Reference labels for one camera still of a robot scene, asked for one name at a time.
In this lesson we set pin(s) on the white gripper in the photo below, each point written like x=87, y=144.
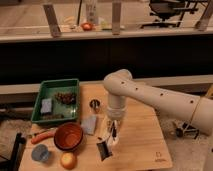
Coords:
x=114, y=119

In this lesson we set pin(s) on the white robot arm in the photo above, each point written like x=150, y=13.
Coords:
x=194, y=110

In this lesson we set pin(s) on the white paper cup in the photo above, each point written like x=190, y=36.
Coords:
x=113, y=141

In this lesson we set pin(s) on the small metal cup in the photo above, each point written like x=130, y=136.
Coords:
x=95, y=105

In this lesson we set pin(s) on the grey-blue cloth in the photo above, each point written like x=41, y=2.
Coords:
x=89, y=124

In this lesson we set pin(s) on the orange-brown bowl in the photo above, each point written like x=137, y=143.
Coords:
x=68, y=136

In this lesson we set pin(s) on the brown grape bunch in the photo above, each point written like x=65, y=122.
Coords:
x=66, y=98

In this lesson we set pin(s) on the yellow onion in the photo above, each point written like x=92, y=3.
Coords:
x=68, y=160

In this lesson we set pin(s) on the green plastic tray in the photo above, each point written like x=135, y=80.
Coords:
x=60, y=112

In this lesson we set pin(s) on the orange carrot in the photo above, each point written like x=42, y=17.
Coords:
x=42, y=137

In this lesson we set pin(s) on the black floor stand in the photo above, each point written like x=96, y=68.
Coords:
x=185, y=130

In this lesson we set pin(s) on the red onion on shelf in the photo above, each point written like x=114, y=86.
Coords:
x=87, y=26

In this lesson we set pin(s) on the black office chair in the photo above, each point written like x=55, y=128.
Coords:
x=169, y=13

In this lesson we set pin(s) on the knife with dark handle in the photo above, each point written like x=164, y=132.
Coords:
x=40, y=132

